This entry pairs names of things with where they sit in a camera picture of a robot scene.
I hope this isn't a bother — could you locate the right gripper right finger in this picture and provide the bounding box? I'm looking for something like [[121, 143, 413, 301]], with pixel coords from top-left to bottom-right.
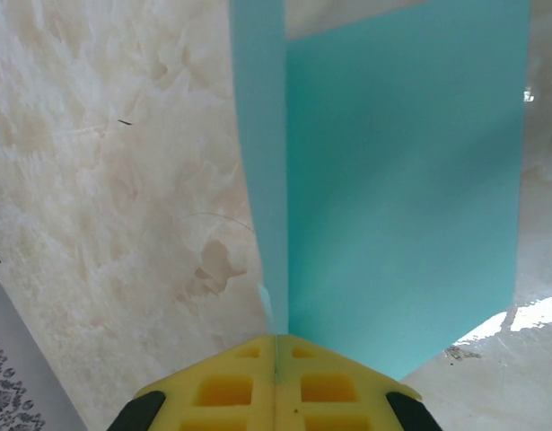
[[275, 334, 438, 431]]

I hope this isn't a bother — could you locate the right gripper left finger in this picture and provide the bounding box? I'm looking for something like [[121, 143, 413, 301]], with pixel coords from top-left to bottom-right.
[[107, 334, 276, 431]]

